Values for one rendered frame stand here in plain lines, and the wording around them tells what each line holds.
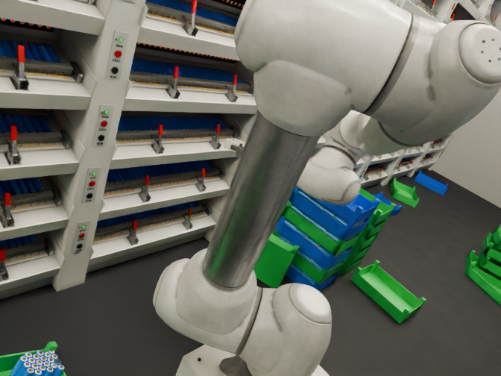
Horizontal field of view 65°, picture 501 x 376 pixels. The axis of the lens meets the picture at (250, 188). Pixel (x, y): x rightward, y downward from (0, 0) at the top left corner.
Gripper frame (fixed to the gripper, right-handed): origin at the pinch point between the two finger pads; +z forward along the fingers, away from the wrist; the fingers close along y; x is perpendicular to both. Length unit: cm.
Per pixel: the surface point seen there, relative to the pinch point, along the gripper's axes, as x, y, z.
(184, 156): -10.1, -1.8, 21.2
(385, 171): -44, 240, 33
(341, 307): -69, 59, -27
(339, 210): -24, 50, -18
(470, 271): -73, 176, -59
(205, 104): 9.0, 0.4, 17.1
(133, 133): -3.0, -19.7, 26.2
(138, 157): -9.0, -21.2, 20.5
